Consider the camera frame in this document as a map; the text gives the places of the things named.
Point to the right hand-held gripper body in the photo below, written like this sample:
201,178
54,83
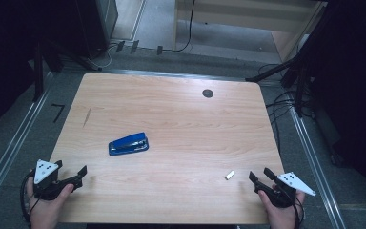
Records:
282,195

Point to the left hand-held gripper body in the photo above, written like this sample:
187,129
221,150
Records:
44,187

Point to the blue stapler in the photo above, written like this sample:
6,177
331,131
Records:
128,144

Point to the person's right hand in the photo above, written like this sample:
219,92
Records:
281,218

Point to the person's left hand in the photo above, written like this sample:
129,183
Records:
46,213

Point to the black tape mark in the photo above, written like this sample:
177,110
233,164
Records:
58,113

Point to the black metal stand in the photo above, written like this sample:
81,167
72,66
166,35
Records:
298,76
38,73

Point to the dark round table grommet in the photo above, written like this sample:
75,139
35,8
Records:
207,93

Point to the dark cabinet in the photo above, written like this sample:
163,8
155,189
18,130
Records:
100,25

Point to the light wooden furniture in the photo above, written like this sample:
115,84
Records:
251,14

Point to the long metal floor rail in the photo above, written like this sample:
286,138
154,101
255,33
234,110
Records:
9,152
171,74
314,165

